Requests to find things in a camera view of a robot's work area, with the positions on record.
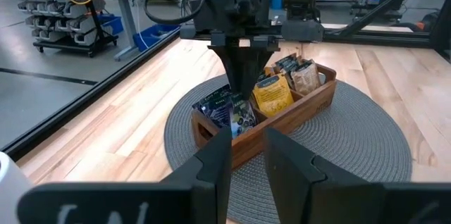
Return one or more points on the blue storage bin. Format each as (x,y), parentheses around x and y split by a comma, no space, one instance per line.
(153,35)
(112,23)

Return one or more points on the cart of grey bins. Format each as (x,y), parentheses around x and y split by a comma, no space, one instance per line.
(63,23)

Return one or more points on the tan brown tea packet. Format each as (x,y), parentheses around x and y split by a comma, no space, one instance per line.
(306,77)
(289,66)
(283,60)

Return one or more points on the wooden tea organizer box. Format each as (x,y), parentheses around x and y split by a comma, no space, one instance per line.
(303,107)

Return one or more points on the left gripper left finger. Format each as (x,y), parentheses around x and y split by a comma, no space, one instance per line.
(197,188)

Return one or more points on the black aluminium table frame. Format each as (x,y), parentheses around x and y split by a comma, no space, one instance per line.
(88,97)

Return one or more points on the wooden top workbench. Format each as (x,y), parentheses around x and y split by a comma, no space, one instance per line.
(123,9)

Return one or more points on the grey round woven placemat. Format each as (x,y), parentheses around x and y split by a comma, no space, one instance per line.
(352,139)

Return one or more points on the dark blue tea packet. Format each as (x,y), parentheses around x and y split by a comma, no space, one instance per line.
(243,120)
(216,113)

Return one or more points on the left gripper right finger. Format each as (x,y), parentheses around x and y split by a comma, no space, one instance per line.
(310,188)

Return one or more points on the orange mango tea packet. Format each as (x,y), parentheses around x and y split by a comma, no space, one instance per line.
(273,97)
(263,75)

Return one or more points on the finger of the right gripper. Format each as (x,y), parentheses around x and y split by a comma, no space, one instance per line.
(230,65)
(257,65)

